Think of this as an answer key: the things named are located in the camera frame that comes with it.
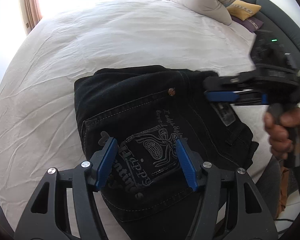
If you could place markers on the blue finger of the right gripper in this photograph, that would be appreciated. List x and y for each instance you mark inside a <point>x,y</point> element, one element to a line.
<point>222,96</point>
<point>221,83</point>

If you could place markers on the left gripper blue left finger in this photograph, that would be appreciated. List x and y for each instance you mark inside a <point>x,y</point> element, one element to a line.
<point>101,163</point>

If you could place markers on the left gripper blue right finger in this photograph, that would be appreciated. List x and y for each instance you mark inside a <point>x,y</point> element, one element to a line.
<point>190,163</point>

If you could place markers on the black denim pants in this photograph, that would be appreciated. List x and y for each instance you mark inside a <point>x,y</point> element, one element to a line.
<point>146,109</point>

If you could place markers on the person's right hand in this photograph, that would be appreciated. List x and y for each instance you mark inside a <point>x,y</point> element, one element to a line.
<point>279,140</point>

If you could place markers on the purple patterned pillow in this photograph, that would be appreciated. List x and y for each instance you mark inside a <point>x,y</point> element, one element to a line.
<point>251,23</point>

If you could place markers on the grey upholstered headboard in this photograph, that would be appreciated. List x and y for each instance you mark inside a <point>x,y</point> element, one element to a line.
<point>285,14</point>

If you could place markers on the white bed sheet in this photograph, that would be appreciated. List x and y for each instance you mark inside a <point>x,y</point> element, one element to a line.
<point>37,116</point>

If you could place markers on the yellow patterned pillow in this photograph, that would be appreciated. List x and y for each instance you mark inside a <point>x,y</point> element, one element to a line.
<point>243,10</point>

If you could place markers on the orange cloth on floor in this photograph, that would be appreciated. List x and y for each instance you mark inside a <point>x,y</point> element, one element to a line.
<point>283,191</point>

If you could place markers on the brown curtain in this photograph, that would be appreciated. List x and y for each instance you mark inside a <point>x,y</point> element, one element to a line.
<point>31,14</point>

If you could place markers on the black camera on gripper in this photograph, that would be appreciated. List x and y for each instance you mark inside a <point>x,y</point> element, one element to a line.
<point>268,50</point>

